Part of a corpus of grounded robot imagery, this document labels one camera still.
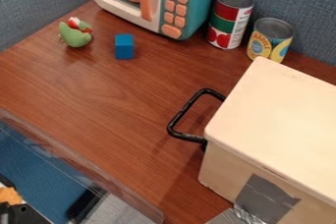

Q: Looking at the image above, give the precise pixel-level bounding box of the cream cabinet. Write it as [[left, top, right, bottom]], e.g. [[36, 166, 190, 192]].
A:
[[196, 56, 336, 224]]

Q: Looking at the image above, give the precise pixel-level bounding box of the green plush toy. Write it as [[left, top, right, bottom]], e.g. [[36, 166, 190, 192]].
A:
[[57, 16, 95, 49]]

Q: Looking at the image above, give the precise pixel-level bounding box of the yellow and blue can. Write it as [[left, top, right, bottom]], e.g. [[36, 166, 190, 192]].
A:
[[245, 17, 296, 64]]

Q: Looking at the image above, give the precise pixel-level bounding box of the toy microwave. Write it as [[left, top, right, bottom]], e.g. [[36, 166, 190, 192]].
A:
[[86, 0, 224, 41]]

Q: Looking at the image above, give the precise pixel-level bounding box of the red and green can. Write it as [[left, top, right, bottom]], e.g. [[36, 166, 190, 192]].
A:
[[205, 0, 255, 51]]

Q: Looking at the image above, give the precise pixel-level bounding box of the blue block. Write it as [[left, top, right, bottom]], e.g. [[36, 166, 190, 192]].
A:
[[114, 33, 136, 60]]

